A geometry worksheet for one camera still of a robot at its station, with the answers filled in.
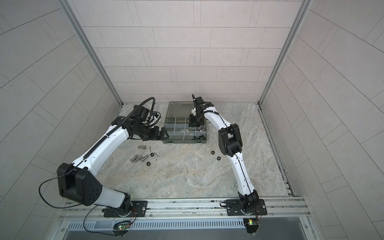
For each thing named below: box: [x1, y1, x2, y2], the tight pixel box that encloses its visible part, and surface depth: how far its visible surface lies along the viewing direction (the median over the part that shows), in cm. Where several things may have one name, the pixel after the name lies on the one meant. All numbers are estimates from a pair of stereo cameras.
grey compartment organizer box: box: [162, 101, 207, 144], surface depth 99 cm
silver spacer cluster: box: [130, 145, 149, 163], surface depth 88 cm
